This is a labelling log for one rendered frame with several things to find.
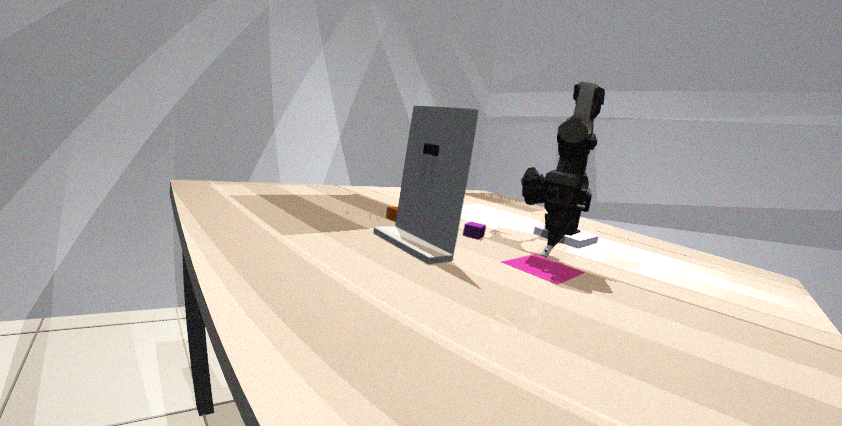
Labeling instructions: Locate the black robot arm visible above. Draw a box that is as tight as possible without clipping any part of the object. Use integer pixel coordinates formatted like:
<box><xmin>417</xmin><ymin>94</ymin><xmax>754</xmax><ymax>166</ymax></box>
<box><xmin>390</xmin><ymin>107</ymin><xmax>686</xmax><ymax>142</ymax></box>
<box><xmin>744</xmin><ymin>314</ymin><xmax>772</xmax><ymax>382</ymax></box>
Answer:
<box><xmin>521</xmin><ymin>82</ymin><xmax>605</xmax><ymax>234</ymax></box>

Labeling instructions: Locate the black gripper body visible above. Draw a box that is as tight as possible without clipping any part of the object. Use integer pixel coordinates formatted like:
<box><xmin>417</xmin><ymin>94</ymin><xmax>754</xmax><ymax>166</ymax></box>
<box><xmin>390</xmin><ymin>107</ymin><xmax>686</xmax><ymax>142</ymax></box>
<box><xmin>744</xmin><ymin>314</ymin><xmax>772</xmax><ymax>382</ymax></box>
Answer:
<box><xmin>544</xmin><ymin>167</ymin><xmax>582</xmax><ymax>236</ymax></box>

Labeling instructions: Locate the grey panel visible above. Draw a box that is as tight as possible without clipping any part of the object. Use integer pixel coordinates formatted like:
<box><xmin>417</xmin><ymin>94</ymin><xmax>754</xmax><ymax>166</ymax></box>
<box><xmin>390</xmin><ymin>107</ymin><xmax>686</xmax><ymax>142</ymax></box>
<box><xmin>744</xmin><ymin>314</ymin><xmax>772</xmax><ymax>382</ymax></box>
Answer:
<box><xmin>373</xmin><ymin>106</ymin><xmax>479</xmax><ymax>265</ymax></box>

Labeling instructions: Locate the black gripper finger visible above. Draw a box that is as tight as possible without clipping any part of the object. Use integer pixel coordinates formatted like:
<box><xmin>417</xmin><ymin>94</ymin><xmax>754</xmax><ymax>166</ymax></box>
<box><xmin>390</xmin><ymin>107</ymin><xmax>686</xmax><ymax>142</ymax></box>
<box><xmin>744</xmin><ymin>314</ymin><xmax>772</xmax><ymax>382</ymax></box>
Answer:
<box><xmin>544</xmin><ymin>213</ymin><xmax>574</xmax><ymax>245</ymax></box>
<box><xmin>544</xmin><ymin>199</ymin><xmax>576</xmax><ymax>246</ymax></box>

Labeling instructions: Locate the purple rectangular block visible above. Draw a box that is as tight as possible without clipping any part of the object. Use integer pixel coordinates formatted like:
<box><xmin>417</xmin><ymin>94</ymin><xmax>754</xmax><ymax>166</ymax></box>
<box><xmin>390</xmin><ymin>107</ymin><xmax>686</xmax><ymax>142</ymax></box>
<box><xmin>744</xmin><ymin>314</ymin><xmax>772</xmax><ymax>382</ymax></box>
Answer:
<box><xmin>462</xmin><ymin>222</ymin><xmax>487</xmax><ymax>240</ymax></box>

